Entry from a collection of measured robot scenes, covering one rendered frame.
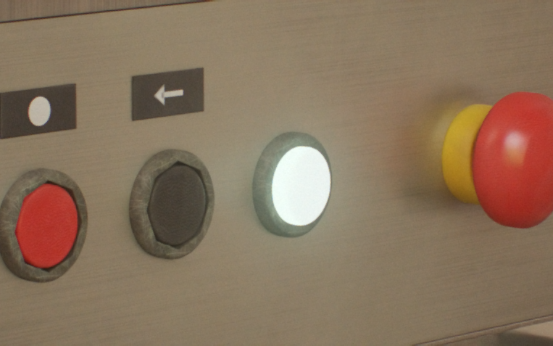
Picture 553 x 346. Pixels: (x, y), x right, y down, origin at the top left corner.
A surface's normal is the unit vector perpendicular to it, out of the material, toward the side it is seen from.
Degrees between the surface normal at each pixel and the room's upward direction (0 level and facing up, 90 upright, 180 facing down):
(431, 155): 90
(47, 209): 90
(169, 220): 90
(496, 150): 77
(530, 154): 82
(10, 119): 90
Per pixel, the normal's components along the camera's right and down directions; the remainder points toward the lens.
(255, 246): 0.73, 0.10
